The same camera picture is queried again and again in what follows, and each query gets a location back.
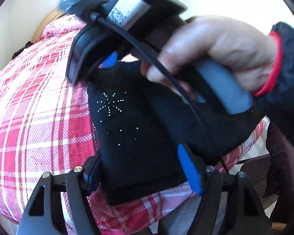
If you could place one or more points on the small black lace cloth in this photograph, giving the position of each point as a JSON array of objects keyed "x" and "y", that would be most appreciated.
[{"x": 21, "y": 49}]

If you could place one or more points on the cream wooden headboard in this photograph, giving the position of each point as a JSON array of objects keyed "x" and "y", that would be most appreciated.
[{"x": 46, "y": 22}]

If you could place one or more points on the red plaid bed sheet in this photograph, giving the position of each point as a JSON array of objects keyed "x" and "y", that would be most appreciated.
[{"x": 39, "y": 127}]

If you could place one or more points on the black pants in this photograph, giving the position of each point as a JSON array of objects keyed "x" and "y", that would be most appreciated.
[{"x": 137, "y": 151}]

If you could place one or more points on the dark maroon upholstered chair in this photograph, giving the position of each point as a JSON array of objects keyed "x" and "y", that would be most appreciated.
[{"x": 283, "y": 156}]

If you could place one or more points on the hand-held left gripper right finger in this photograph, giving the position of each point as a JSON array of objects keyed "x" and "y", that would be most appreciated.
[{"x": 190, "y": 171}]

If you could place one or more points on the person's right hand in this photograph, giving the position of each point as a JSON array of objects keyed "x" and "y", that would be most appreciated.
[{"x": 223, "y": 44}]

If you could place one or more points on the grey cloth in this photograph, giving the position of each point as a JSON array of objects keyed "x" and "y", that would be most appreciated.
[{"x": 183, "y": 215}]

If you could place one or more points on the pink ruffled pillow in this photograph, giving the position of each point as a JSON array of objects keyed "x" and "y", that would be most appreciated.
[{"x": 61, "y": 25}]

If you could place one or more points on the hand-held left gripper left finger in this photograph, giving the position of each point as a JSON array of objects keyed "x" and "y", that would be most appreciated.
[{"x": 93, "y": 173}]

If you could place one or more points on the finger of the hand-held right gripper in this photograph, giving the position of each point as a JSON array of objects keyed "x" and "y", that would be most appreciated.
[
  {"x": 78, "y": 53},
  {"x": 110, "y": 60}
]

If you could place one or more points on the person's right forearm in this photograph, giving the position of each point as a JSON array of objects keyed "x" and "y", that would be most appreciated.
[{"x": 291, "y": 61}]

